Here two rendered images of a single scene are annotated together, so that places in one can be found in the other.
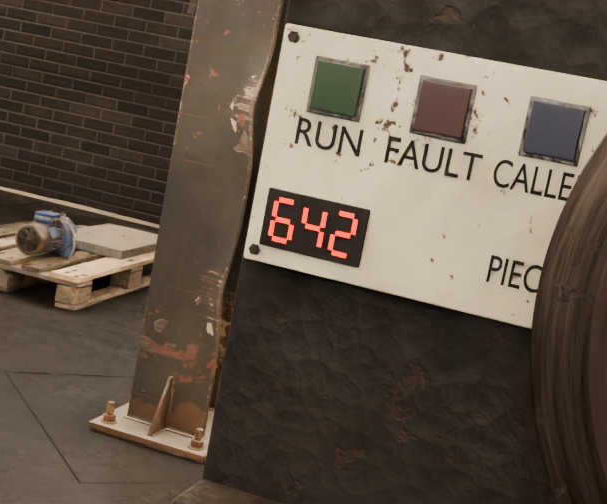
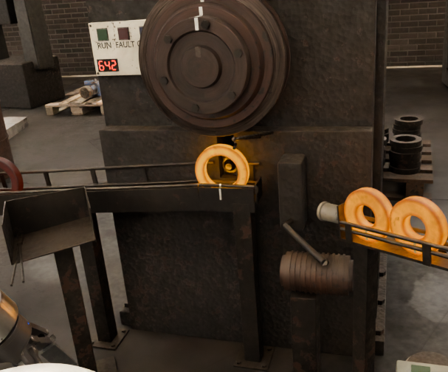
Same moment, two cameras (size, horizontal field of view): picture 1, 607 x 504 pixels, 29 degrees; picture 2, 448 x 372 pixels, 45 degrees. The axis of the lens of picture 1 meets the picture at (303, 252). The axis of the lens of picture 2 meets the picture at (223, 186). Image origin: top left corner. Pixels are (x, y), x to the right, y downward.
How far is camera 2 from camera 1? 1.13 m
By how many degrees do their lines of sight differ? 12
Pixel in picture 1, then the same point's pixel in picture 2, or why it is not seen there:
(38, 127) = (78, 46)
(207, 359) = not seen: hidden behind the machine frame
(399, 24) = (111, 17)
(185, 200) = not seen: hidden behind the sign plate
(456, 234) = (134, 58)
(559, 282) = (142, 64)
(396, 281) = (127, 71)
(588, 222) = (143, 52)
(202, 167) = not seen: hidden behind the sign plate
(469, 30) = (125, 15)
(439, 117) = (123, 35)
